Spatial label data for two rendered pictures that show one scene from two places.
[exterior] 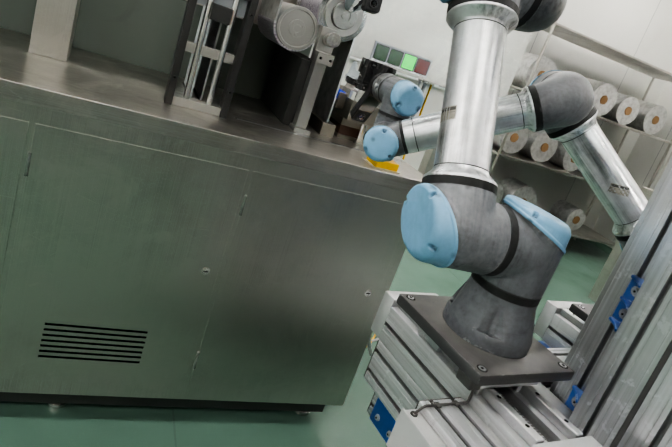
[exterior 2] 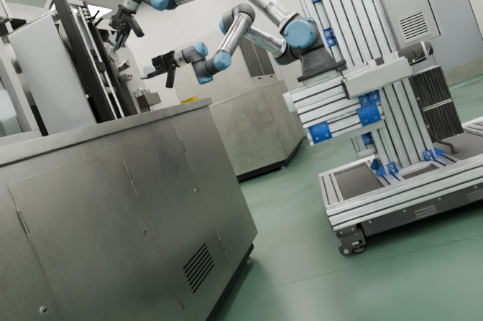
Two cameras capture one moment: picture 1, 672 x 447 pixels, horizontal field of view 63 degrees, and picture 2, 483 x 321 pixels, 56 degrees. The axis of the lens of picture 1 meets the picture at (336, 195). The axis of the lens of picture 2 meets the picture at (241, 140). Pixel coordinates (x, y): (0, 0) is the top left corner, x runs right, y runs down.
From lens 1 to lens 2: 1.58 m
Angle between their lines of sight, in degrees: 48
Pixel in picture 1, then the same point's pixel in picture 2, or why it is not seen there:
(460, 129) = (279, 6)
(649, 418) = (364, 49)
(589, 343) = not seen: hidden behind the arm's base
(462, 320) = (320, 62)
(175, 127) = (152, 114)
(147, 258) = (182, 198)
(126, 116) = (140, 118)
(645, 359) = (349, 39)
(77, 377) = (208, 294)
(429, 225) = (305, 28)
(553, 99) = (250, 10)
